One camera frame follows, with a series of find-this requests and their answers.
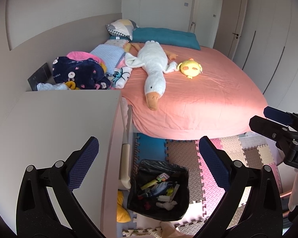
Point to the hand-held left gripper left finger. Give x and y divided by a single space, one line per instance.
84 163

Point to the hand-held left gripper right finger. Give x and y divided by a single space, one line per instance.
213 163

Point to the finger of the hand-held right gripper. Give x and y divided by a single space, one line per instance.
265 127
278 115

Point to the yellow green rattle toy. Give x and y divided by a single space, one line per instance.
170 191

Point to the blue grey fish plush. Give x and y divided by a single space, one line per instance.
161 189

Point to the white plush toy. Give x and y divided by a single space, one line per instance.
166 204

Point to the black trash bin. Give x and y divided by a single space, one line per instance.
149 164

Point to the grey and yellow toy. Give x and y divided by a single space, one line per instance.
149 184

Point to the pink red doll toy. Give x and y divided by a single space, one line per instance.
147 205

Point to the person's right hand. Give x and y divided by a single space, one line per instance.
295 191

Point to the colourful foam floor mat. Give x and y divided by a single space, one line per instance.
183 153

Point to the white desk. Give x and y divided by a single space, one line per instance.
52 119

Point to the pink bed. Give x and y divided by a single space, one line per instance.
201 104

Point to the yellow star plush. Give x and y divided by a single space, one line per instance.
123 213

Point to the beige cloth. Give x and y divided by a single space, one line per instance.
171 230

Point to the yellow plush toy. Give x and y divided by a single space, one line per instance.
72 84

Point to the light blue quilted cloth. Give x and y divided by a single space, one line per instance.
49 86

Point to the white foam mat pieces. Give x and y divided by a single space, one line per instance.
139 233

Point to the black door lever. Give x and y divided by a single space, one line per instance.
236 35

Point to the navy rabbit print blanket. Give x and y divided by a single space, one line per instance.
82 72

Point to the white cartoon print blanket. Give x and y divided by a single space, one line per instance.
123 78

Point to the yellow chick plush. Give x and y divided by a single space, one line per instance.
190 68

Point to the yellow cloth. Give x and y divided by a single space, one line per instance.
103 67

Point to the pink blanket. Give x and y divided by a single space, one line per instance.
77 54

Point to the light blue dotted blanket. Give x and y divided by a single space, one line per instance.
106 54

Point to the white goose plush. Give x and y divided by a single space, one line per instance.
152 67

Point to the small patterned cushion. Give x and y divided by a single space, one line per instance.
119 42

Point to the teal long pillow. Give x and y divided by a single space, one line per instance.
164 36

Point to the patchwork patterned pillow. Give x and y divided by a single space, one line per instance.
121 27

